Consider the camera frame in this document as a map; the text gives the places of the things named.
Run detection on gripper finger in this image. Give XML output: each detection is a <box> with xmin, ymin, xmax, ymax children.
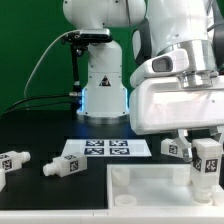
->
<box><xmin>173</xmin><ymin>129</ymin><xmax>193</xmax><ymax>162</ymax></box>
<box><xmin>209</xmin><ymin>126</ymin><xmax>224</xmax><ymax>144</ymax></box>

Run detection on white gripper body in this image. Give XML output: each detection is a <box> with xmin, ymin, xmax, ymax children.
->
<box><xmin>129</xmin><ymin>76</ymin><xmax>224</xmax><ymax>135</ymax></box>

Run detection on white square table top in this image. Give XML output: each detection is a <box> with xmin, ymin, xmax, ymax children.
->
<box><xmin>105</xmin><ymin>163</ymin><xmax>224</xmax><ymax>210</ymax></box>

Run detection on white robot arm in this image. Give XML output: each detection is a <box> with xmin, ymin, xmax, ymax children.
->
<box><xmin>63</xmin><ymin>0</ymin><xmax>224</xmax><ymax>160</ymax></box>

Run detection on paper sheet with markers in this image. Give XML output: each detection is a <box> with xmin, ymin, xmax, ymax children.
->
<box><xmin>62</xmin><ymin>139</ymin><xmax>151</xmax><ymax>157</ymax></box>

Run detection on white obstacle left bar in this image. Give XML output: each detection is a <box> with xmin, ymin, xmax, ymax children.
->
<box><xmin>0</xmin><ymin>169</ymin><xmax>6</xmax><ymax>192</ymax></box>

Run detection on white obstacle bar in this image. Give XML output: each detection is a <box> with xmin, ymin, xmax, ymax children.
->
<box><xmin>0</xmin><ymin>210</ymin><xmax>224</xmax><ymax>224</ymax></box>
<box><xmin>0</xmin><ymin>169</ymin><xmax>6</xmax><ymax>192</ymax></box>

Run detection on white obstacle front bar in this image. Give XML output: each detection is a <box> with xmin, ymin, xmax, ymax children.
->
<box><xmin>0</xmin><ymin>210</ymin><xmax>224</xmax><ymax>224</ymax></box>

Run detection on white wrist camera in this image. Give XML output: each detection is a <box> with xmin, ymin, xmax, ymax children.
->
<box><xmin>130</xmin><ymin>49</ymin><xmax>189</xmax><ymax>88</ymax></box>

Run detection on black camera stand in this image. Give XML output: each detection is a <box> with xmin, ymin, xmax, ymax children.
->
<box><xmin>61</xmin><ymin>28</ymin><xmax>113</xmax><ymax>113</ymax></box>

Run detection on black cables on table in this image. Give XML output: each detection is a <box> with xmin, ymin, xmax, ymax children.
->
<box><xmin>0</xmin><ymin>94</ymin><xmax>81</xmax><ymax>118</ymax></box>

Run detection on grey cable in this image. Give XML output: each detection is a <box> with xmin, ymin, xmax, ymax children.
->
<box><xmin>23</xmin><ymin>29</ymin><xmax>79</xmax><ymax>101</ymax></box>

